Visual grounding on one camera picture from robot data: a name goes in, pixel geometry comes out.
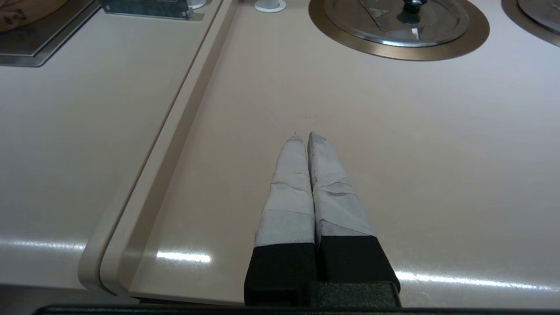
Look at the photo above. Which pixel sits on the steel tray platform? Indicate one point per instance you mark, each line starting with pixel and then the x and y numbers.
pixel 39 41

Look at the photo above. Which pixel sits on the white metal pole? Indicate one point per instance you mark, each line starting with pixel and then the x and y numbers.
pixel 270 5

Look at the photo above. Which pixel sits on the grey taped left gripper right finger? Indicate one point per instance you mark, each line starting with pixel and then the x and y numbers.
pixel 339 210

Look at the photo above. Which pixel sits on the steel lid with black knob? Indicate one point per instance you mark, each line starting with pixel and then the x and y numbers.
pixel 437 24
pixel 542 15

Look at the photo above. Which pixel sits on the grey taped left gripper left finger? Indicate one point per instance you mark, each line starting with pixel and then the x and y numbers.
pixel 286 205

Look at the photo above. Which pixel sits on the bamboo steamer stack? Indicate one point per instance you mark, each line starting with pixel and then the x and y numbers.
pixel 22 13

